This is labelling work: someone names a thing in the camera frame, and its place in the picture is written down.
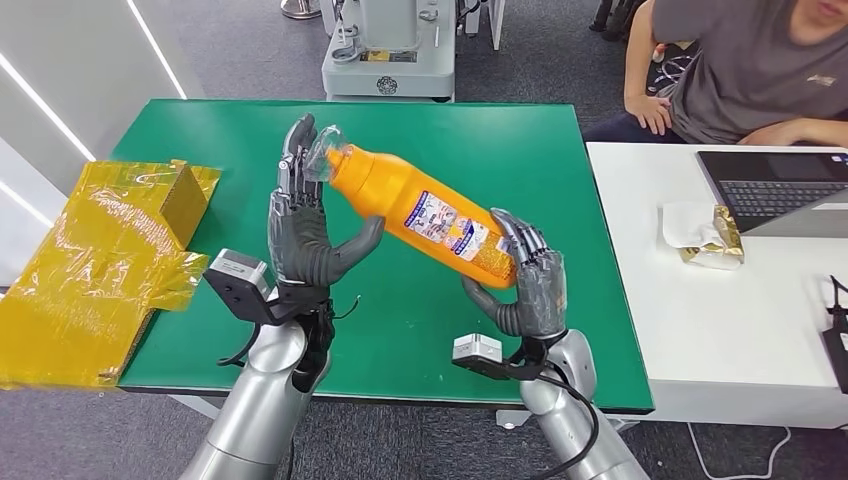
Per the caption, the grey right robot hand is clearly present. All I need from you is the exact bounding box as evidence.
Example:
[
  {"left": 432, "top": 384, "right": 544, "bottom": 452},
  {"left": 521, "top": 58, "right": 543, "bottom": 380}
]
[{"left": 461, "top": 207, "right": 569, "bottom": 340}]

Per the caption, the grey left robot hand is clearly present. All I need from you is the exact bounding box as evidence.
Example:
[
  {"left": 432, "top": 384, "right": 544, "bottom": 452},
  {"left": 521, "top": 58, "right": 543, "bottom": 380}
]
[{"left": 266, "top": 113, "right": 387, "bottom": 289}]

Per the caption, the person's left hand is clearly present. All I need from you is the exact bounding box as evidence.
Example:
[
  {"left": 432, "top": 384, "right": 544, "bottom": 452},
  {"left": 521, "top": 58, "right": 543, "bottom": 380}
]
[{"left": 737, "top": 122, "right": 806, "bottom": 148}]

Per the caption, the person's right hand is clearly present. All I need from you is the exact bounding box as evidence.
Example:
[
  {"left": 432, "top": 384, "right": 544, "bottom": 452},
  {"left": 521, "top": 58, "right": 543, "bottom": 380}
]
[{"left": 624, "top": 94, "right": 674, "bottom": 137}]

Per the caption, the orange plastic bottle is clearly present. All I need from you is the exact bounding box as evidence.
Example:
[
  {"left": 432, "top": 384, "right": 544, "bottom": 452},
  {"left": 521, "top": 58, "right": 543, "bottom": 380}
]
[{"left": 304, "top": 124, "right": 519, "bottom": 291}]

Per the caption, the dark laptop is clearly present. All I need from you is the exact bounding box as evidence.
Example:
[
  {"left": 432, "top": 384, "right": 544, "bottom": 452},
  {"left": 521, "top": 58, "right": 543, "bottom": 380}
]
[{"left": 696, "top": 150, "right": 848, "bottom": 238}]

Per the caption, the person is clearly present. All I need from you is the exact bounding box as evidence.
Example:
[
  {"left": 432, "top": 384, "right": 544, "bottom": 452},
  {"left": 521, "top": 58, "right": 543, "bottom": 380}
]
[{"left": 582, "top": 0, "right": 848, "bottom": 148}]

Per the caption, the gold foil snack packet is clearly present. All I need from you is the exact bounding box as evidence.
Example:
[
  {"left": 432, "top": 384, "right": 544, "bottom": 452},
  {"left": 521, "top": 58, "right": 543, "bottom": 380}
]
[{"left": 660, "top": 200, "right": 745, "bottom": 271}]

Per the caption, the green table mat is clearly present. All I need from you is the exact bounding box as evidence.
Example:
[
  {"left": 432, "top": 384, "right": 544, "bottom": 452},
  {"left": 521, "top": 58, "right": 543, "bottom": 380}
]
[{"left": 109, "top": 99, "right": 655, "bottom": 415}]

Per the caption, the yellow foil wrapped cardboard box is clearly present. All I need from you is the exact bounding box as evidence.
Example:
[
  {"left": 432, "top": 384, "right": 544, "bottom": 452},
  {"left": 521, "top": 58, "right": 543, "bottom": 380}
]
[{"left": 0, "top": 159, "right": 222, "bottom": 392}]

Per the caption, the chrome stand base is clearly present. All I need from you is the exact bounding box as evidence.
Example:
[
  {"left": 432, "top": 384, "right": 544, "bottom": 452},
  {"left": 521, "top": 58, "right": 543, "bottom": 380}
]
[{"left": 279, "top": 0, "right": 323, "bottom": 21}]

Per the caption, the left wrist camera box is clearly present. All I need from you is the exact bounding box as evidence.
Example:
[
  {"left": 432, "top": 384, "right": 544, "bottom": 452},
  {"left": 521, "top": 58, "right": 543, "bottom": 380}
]
[{"left": 203, "top": 248, "right": 278, "bottom": 326}]

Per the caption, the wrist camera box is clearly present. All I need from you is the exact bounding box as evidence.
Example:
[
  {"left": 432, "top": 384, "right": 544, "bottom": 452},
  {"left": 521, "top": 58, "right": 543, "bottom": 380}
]
[
  {"left": 452, "top": 333, "right": 506, "bottom": 374},
  {"left": 203, "top": 248, "right": 278, "bottom": 326}
]

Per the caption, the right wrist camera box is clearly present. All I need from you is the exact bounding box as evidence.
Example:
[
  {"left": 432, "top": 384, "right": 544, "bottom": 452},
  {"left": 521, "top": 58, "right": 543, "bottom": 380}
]
[{"left": 452, "top": 333, "right": 506, "bottom": 374}]

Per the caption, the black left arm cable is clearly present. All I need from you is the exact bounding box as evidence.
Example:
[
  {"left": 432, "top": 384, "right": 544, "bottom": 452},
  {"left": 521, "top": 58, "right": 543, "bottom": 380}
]
[{"left": 217, "top": 319, "right": 264, "bottom": 369}]

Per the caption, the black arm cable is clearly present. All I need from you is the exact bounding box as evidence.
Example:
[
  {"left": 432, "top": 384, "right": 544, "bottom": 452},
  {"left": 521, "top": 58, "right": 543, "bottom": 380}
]
[
  {"left": 529, "top": 367, "right": 601, "bottom": 480},
  {"left": 217, "top": 319, "right": 264, "bottom": 369}
]

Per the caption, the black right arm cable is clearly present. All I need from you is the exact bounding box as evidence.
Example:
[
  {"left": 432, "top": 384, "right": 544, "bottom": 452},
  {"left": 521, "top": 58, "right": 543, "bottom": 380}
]
[{"left": 529, "top": 367, "right": 601, "bottom": 480}]

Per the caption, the white floor cable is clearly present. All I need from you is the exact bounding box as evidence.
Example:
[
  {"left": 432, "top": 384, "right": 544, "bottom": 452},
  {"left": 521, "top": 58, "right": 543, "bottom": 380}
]
[{"left": 685, "top": 422, "right": 793, "bottom": 480}]

